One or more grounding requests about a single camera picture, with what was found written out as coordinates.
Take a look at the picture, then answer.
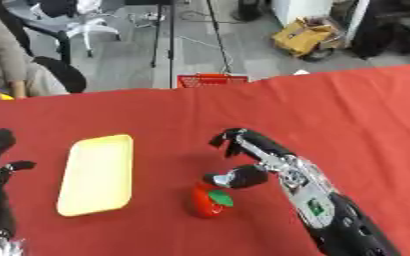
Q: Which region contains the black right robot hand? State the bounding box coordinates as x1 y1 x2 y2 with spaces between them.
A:
201 127 298 190

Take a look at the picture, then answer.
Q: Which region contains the red plastic basket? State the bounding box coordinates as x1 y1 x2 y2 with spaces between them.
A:
175 73 251 89

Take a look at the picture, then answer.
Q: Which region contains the red toy tomato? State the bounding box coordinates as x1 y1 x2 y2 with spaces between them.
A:
189 182 237 219

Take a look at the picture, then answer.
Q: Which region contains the pale yellow tray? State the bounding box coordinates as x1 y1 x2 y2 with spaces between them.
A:
54 133 135 218

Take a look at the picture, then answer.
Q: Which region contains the person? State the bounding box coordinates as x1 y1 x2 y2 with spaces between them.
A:
0 2 72 98

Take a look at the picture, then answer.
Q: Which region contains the black fan base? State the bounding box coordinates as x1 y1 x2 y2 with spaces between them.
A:
231 0 267 23

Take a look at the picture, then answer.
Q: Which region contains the black tripod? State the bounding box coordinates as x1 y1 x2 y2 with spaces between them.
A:
149 0 233 90

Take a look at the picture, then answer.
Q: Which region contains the black chair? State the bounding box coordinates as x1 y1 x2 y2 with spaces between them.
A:
31 55 90 94

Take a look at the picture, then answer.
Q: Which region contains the white office chair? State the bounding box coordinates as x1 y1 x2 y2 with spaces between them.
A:
28 0 123 58

